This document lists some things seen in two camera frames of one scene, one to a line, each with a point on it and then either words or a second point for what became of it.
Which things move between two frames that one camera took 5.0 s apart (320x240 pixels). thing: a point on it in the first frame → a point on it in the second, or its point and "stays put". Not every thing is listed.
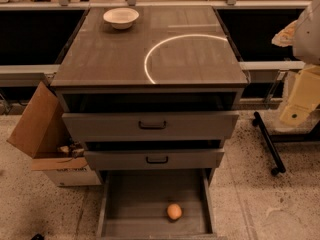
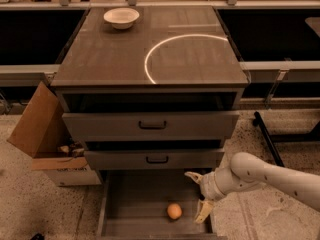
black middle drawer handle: x=157 y=161 stays put
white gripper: x=308 y=37 → x=209 y=185
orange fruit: x=174 y=211 stays put
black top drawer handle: x=152 y=126 stays put
